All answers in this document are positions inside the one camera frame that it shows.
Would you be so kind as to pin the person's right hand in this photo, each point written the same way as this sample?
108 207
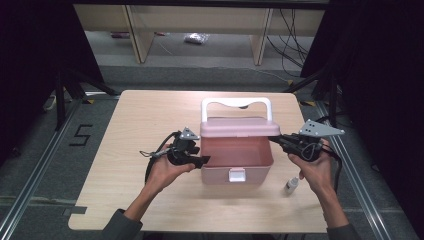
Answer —
316 173

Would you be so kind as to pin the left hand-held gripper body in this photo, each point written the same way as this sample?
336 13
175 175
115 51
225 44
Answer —
181 148

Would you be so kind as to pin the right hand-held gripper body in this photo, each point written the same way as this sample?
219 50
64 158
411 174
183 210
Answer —
306 146

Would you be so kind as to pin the black tape strip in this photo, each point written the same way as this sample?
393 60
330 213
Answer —
76 210

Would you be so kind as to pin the person's left hand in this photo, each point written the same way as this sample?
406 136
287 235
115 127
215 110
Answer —
163 173

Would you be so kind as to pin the aluminium floor rail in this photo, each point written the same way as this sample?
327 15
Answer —
36 170
353 180

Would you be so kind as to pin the light wooden desk frame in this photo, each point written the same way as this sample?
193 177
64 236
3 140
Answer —
200 18

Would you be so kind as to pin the small white bottle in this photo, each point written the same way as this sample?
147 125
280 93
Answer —
291 186

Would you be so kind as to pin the clear plastic bag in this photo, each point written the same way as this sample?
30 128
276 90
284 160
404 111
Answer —
196 38

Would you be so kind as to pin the black curtain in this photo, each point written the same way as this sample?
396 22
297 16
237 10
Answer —
33 50
383 83

